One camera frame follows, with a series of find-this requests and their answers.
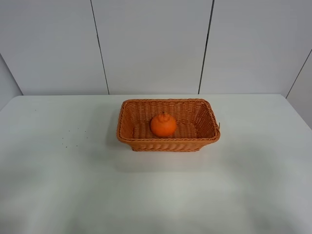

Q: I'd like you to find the orange with knobby top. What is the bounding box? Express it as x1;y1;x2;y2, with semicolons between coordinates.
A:
150;112;177;137

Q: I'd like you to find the orange wicker basket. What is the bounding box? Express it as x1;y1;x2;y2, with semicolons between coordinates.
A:
117;98;220;152

